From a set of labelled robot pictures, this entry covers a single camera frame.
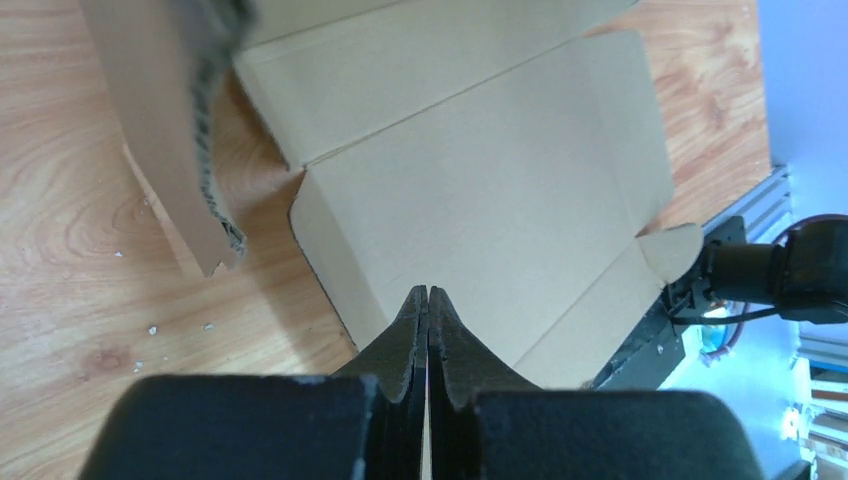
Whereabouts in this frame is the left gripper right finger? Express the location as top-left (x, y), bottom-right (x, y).
top-left (428, 287), bottom-right (762, 479)

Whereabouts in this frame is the large cardboard sheet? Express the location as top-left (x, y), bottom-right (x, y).
top-left (81, 1), bottom-right (703, 388)

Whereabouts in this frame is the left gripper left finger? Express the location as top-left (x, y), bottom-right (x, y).
top-left (80, 286), bottom-right (428, 479)

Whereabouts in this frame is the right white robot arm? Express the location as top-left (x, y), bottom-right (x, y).
top-left (661, 214), bottom-right (847, 325)

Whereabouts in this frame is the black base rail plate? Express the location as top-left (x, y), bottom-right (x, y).
top-left (588, 215), bottom-right (751, 390)

